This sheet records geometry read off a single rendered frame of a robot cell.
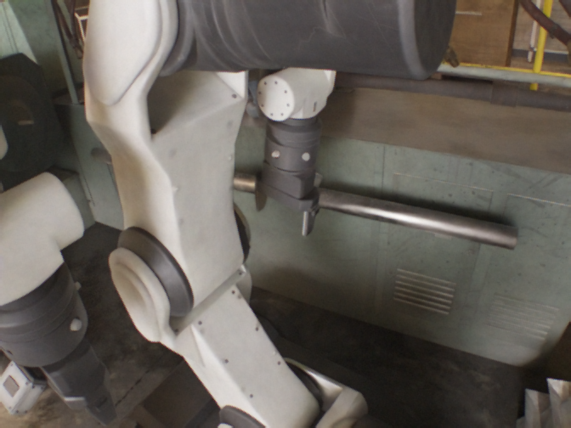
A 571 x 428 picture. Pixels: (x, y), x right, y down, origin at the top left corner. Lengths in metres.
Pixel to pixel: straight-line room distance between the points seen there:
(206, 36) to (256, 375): 0.51
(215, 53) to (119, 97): 0.10
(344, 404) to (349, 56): 0.57
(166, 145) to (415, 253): 0.77
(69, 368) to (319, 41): 0.37
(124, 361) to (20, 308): 0.95
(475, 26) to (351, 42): 3.42
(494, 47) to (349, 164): 2.83
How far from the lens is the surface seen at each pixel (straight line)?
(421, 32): 0.24
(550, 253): 0.99
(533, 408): 1.14
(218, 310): 0.61
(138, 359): 1.29
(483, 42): 3.67
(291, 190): 0.66
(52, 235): 0.34
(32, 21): 2.04
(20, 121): 1.59
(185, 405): 0.92
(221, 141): 0.46
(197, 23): 0.30
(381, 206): 0.89
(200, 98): 0.44
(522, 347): 1.21
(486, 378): 1.21
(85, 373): 0.46
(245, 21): 0.28
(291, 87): 0.54
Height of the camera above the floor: 0.95
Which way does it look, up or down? 33 degrees down
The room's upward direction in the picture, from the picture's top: 5 degrees counter-clockwise
